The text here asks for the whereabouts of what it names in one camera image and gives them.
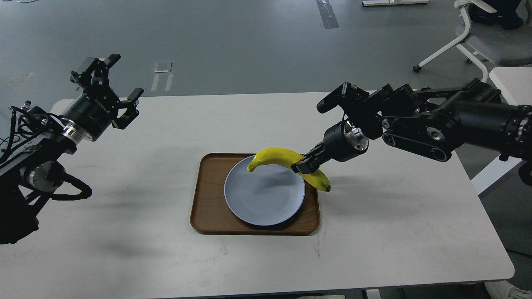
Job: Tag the yellow banana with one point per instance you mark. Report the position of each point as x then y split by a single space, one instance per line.
286 158

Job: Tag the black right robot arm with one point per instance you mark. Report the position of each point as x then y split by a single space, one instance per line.
429 122

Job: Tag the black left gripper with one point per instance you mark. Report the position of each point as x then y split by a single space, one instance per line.
95 112

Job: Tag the white office chair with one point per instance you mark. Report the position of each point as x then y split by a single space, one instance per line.
504 48

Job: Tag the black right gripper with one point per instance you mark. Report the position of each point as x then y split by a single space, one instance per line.
341 142

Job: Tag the light blue round plate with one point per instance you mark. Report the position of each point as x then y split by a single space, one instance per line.
269 195

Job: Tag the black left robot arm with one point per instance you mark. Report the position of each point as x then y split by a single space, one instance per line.
31 174

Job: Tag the brown wooden tray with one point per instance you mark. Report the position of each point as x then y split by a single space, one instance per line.
210 213

